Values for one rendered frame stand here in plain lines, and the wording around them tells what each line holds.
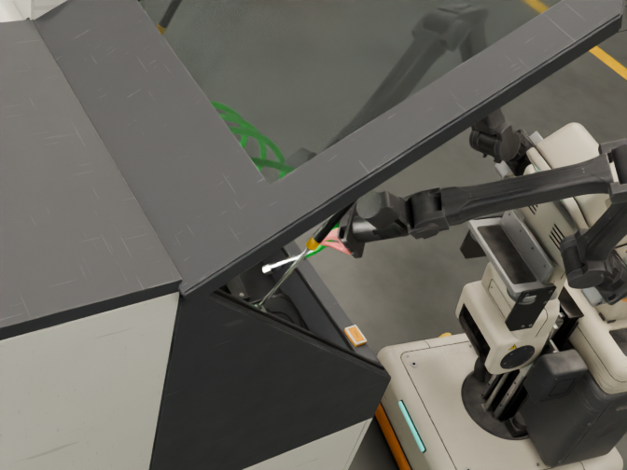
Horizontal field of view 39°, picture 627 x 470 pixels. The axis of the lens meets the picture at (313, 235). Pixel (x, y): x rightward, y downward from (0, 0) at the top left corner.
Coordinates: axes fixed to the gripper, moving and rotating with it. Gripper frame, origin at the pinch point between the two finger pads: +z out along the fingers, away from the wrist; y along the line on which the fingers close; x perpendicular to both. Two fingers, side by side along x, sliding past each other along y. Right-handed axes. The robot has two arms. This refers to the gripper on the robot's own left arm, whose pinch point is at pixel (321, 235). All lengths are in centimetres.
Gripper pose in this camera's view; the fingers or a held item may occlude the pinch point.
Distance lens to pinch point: 182.3
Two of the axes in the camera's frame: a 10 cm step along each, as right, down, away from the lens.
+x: 5.1, 5.9, 6.3
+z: -8.3, 1.4, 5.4
